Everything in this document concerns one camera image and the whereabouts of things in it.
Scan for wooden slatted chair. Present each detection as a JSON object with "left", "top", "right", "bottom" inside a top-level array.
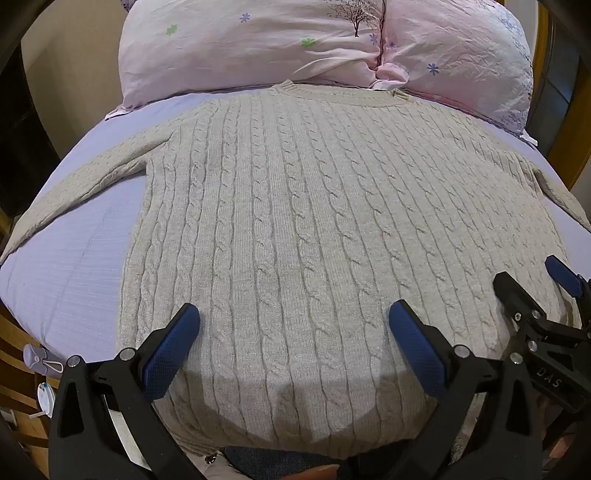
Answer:
[{"left": 0, "top": 302, "right": 58, "bottom": 464}]

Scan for wooden bed frame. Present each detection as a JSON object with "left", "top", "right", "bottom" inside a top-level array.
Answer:
[{"left": 533, "top": 0, "right": 591, "bottom": 190}]

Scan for beige cable knit sweater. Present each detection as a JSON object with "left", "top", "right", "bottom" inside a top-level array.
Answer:
[{"left": 0, "top": 80, "right": 591, "bottom": 462}]

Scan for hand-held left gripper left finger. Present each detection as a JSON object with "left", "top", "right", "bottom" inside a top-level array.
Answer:
[{"left": 48, "top": 302, "right": 202, "bottom": 480}]

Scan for pink floral pillow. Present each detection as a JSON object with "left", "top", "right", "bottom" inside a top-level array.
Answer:
[
  {"left": 373, "top": 0, "right": 537, "bottom": 136},
  {"left": 117, "top": 0, "right": 389, "bottom": 110}
]

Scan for lavender bed sheet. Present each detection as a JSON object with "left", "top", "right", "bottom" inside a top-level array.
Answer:
[{"left": 0, "top": 88, "right": 591, "bottom": 365}]

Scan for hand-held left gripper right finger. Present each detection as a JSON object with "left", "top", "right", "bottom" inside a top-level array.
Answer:
[{"left": 388, "top": 299, "right": 546, "bottom": 480}]

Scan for dark cabinet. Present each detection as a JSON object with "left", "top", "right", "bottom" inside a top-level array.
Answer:
[{"left": 0, "top": 44, "right": 62, "bottom": 220}]

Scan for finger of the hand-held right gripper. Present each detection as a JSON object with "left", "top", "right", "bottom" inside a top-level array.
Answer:
[
  {"left": 544, "top": 255, "right": 591, "bottom": 302},
  {"left": 492, "top": 271, "right": 547, "bottom": 335}
]

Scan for person's dark pants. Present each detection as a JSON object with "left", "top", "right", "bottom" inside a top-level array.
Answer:
[{"left": 224, "top": 445, "right": 356, "bottom": 480}]

